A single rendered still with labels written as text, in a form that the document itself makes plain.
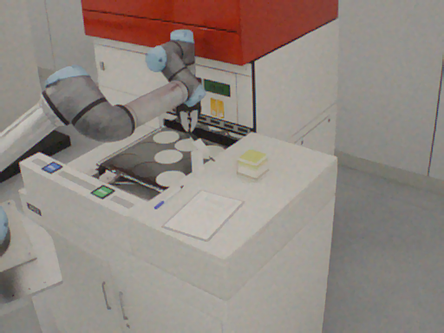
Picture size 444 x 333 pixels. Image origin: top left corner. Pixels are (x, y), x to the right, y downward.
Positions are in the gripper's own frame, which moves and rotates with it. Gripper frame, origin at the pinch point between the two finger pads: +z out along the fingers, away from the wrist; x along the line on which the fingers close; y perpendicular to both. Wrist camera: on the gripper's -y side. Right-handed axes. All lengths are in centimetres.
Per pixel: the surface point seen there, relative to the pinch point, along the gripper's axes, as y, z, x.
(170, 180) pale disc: -16.0, 9.3, 10.9
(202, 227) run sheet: -54, 2, 9
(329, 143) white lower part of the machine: 34, 36, -72
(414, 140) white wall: 72, 67, -151
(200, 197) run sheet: -39.1, 2.4, 6.0
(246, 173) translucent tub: -34.2, 0.4, -9.6
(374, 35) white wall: 97, 7, -132
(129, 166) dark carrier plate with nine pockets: -1.5, 9.4, 22.6
